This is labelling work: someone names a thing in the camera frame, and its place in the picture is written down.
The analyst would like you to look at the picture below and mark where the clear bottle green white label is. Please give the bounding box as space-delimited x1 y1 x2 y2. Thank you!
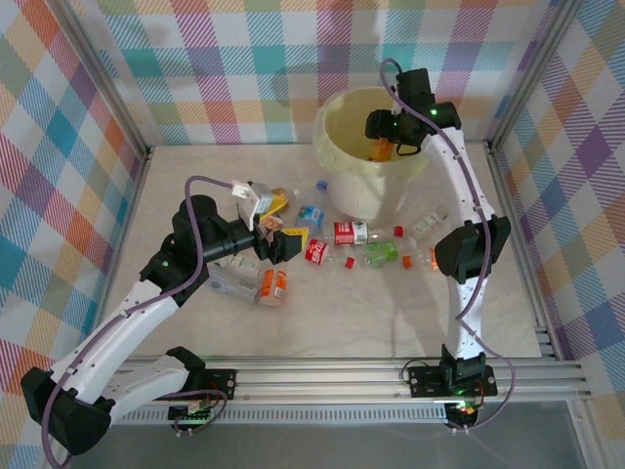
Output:
222 254 261 274

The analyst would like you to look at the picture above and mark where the red cola label bottle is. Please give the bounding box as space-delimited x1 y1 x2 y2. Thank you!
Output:
305 237 356 271

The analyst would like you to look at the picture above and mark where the orange juice bottle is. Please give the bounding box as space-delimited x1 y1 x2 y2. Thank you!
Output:
366 138 394 164

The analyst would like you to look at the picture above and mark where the large clear bottle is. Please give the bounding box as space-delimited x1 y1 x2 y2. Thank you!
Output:
208 271 260 305

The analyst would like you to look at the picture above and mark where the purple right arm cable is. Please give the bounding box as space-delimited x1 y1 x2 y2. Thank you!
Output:
380 58 519 434

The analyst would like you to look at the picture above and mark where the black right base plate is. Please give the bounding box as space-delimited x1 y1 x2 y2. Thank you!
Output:
407 363 499 398

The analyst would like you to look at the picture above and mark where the cream plastic bin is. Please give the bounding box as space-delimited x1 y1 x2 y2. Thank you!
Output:
314 86 434 220

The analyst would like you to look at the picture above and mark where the perforated grey cable duct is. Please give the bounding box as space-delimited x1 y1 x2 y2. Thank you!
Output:
109 408 450 426

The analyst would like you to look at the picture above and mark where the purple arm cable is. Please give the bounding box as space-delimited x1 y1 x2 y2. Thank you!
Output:
380 58 519 434
41 175 235 469

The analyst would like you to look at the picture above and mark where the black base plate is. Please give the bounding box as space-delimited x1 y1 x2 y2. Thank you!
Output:
407 363 499 398
192 368 238 403

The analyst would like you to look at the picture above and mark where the left circuit board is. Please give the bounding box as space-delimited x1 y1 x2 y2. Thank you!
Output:
168 404 216 436

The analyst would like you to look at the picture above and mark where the circuit board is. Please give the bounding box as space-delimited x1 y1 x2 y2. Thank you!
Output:
168 404 216 436
444 401 479 432

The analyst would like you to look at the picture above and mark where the blue capped water bottle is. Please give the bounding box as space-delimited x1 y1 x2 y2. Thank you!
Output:
291 179 329 238

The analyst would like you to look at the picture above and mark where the small clear bottle white label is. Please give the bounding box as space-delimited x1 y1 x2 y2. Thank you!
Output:
411 207 449 236

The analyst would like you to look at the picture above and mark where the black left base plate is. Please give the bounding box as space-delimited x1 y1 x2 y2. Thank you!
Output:
192 368 238 403

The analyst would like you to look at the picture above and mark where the aluminium side rail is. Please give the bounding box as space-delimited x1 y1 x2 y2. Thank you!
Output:
486 141 563 362
85 146 155 365

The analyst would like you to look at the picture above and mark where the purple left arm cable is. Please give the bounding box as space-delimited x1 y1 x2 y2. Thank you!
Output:
41 175 235 469

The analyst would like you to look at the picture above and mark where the right circuit board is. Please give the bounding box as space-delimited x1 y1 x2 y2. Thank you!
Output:
444 401 479 432

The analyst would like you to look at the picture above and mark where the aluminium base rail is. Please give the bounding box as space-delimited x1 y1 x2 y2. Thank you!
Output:
53 355 593 407

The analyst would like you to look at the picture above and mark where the orange white label bottle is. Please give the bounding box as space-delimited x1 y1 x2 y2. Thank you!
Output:
257 268 290 309

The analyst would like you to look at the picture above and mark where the translucent yellow bin liner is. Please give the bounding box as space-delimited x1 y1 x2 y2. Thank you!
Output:
314 86 434 180

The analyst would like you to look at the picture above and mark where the grey metal panel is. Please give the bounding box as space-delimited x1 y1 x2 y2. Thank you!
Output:
62 423 590 469

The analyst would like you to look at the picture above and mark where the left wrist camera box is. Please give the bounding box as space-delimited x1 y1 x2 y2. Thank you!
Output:
229 179 275 232

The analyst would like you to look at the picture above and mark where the aluminium frame post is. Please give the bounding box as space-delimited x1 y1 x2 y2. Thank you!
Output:
484 0 585 150
46 0 153 162

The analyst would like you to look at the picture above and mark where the orange capped clear bottle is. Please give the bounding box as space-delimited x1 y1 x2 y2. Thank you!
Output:
399 246 438 271

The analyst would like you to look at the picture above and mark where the red green label bottle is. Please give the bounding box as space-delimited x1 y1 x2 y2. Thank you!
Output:
333 220 405 247

